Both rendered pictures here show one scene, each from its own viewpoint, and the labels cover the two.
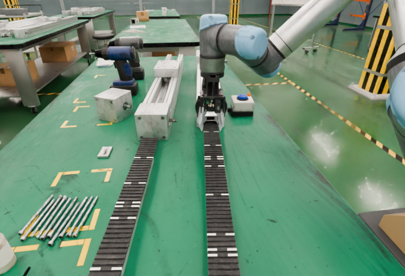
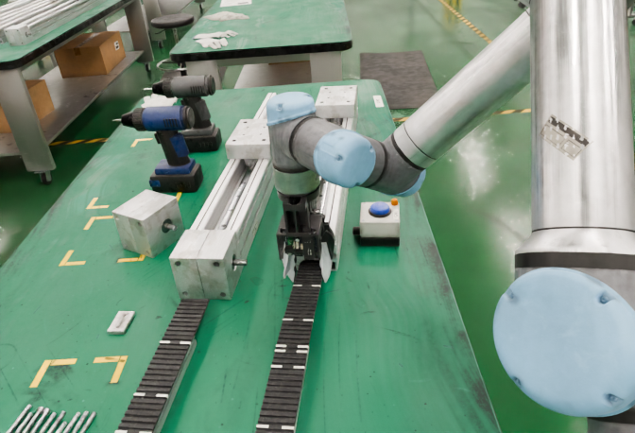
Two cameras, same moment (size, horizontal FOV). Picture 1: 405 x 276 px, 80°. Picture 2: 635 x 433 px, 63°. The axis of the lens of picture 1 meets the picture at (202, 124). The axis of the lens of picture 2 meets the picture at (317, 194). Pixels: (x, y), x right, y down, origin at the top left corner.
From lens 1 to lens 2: 0.29 m
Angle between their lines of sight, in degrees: 9
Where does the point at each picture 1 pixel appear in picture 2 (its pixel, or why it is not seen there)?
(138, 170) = (161, 369)
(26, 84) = (30, 130)
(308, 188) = (447, 419)
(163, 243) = not seen: outside the picture
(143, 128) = (186, 280)
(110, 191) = (116, 404)
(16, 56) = (11, 82)
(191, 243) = not seen: outside the picture
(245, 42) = (328, 164)
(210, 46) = (283, 153)
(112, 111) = (143, 237)
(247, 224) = not seen: outside the picture
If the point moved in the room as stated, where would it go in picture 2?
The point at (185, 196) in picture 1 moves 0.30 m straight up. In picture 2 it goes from (231, 421) to (190, 250)
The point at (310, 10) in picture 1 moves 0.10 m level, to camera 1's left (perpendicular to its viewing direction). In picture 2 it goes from (457, 94) to (383, 95)
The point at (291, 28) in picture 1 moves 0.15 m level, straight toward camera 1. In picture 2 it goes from (428, 122) to (392, 168)
